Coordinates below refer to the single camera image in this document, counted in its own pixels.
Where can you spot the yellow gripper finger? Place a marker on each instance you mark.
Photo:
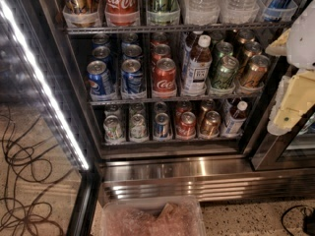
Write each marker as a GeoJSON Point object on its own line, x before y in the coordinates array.
{"type": "Point", "coordinates": [294, 97]}
{"type": "Point", "coordinates": [278, 47]}

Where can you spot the red coca-cola can top shelf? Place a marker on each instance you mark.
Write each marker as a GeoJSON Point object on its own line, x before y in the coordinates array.
{"type": "Point", "coordinates": [122, 12]}

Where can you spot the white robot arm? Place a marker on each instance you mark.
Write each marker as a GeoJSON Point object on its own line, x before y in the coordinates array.
{"type": "Point", "coordinates": [301, 41]}

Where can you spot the blue red bull can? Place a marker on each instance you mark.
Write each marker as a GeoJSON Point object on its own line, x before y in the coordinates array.
{"type": "Point", "coordinates": [279, 0]}

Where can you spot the bottom gold can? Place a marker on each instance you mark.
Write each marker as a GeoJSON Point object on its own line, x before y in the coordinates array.
{"type": "Point", "coordinates": [210, 124]}

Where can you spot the bottom red can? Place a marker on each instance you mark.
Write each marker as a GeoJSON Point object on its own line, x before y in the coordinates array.
{"type": "Point", "coordinates": [186, 125]}

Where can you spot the stainless steel fridge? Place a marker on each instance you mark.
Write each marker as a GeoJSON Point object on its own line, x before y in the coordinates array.
{"type": "Point", "coordinates": [255, 165]}

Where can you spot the green can top shelf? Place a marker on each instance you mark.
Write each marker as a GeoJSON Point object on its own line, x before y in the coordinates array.
{"type": "Point", "coordinates": [162, 10]}

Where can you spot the front red coke can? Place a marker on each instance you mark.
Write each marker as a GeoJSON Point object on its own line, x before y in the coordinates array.
{"type": "Point", "coordinates": [164, 78]}

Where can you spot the bottom blue can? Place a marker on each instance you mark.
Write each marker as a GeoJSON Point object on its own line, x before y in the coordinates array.
{"type": "Point", "coordinates": [161, 126]}

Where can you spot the pepsi can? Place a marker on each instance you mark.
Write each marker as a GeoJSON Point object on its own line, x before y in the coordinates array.
{"type": "Point", "coordinates": [132, 78]}
{"type": "Point", "coordinates": [101, 84]}

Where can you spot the front left pepsi can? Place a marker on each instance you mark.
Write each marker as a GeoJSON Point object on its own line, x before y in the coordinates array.
{"type": "Point", "coordinates": [101, 84]}

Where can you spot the bottom white floral can left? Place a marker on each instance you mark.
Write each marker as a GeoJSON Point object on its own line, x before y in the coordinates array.
{"type": "Point", "coordinates": [113, 130]}

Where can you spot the gold can top shelf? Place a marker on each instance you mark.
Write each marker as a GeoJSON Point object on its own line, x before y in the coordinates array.
{"type": "Point", "coordinates": [82, 9]}

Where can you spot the open glass fridge door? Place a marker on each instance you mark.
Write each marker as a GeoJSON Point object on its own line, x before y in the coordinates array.
{"type": "Point", "coordinates": [45, 188]}

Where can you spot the clear water bottle right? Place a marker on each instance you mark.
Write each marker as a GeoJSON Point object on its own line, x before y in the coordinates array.
{"type": "Point", "coordinates": [238, 11]}

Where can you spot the clear water bottle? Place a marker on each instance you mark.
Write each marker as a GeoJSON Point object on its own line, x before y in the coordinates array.
{"type": "Point", "coordinates": [238, 11]}
{"type": "Point", "coordinates": [200, 12]}

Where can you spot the bottom tea bottle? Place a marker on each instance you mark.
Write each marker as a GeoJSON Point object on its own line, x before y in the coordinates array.
{"type": "Point", "coordinates": [233, 120]}

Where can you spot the iced tea bottle white cap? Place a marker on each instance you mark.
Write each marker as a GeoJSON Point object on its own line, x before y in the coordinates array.
{"type": "Point", "coordinates": [199, 65]}

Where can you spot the clear water bottle left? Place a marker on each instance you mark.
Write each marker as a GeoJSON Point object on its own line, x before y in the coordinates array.
{"type": "Point", "coordinates": [200, 12]}

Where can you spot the clear plastic bin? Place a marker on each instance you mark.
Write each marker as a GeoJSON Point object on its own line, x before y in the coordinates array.
{"type": "Point", "coordinates": [163, 216]}

